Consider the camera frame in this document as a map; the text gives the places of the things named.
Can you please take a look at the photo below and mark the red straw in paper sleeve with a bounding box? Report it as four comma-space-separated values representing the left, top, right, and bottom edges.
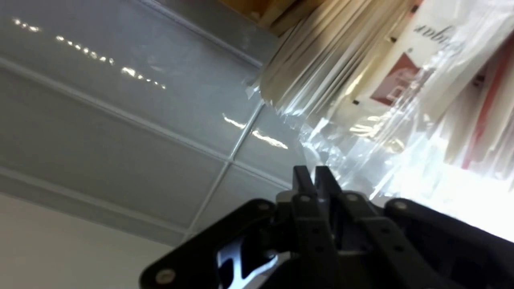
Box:
459, 37, 514, 170

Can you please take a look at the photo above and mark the clear plastic bag of straws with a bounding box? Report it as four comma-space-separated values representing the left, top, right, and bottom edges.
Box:
250, 0, 423, 117

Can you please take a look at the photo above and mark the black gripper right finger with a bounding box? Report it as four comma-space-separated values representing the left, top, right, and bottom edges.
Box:
312, 165, 514, 289

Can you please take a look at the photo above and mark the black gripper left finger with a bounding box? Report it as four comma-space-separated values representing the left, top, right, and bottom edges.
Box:
139, 164, 343, 289

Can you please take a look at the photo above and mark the clear plastic packet red print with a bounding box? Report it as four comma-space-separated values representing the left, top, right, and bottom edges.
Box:
298, 0, 514, 237

